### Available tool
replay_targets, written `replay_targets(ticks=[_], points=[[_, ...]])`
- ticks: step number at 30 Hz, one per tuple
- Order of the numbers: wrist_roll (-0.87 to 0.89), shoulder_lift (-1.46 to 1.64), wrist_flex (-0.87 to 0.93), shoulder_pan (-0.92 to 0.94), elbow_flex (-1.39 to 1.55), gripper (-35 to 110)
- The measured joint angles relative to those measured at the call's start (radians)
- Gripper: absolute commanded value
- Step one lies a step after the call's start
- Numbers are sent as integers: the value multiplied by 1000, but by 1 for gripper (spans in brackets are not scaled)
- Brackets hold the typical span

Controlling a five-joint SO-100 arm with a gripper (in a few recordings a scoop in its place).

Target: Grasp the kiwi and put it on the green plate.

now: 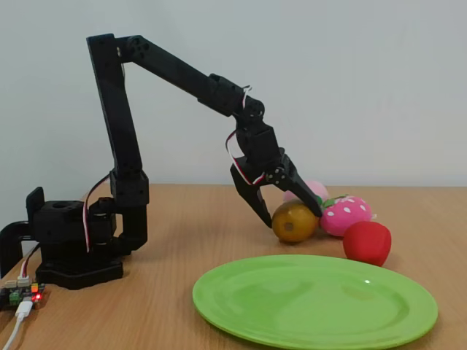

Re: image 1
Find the green oval plate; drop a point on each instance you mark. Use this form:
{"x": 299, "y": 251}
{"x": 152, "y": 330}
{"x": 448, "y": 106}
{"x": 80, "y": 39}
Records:
{"x": 299, "y": 302}

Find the red toy apple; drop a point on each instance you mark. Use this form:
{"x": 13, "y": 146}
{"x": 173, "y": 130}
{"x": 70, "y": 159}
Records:
{"x": 366, "y": 242}

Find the light pink plush peach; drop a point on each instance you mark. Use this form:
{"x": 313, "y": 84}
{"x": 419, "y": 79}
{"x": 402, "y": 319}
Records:
{"x": 317, "y": 187}

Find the brown toy kiwi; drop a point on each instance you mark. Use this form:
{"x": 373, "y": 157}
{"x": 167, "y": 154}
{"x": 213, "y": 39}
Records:
{"x": 295, "y": 226}

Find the pink plush strawberry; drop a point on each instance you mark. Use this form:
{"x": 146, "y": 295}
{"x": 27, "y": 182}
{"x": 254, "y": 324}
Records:
{"x": 346, "y": 217}

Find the motor controller circuit board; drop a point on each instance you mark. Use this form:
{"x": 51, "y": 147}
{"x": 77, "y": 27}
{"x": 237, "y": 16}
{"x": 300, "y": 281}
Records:
{"x": 22, "y": 293}

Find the black table clamp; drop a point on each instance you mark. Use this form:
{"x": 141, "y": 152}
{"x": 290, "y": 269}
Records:
{"x": 7, "y": 237}

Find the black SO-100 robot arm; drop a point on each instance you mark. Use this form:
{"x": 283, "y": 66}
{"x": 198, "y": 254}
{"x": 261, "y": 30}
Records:
{"x": 116, "y": 120}

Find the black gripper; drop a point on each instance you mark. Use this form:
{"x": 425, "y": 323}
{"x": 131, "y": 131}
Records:
{"x": 263, "y": 168}

